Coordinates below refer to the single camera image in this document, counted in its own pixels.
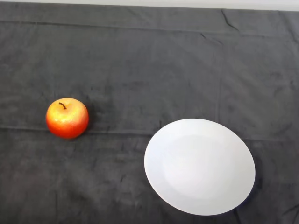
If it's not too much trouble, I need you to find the red yellow apple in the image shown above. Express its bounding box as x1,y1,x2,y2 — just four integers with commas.
45,98,90,140

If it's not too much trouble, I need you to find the white round plate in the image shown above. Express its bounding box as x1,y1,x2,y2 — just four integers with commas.
143,118,256,216

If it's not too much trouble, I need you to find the black cloth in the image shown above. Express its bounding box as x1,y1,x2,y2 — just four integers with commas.
0,1,299,224

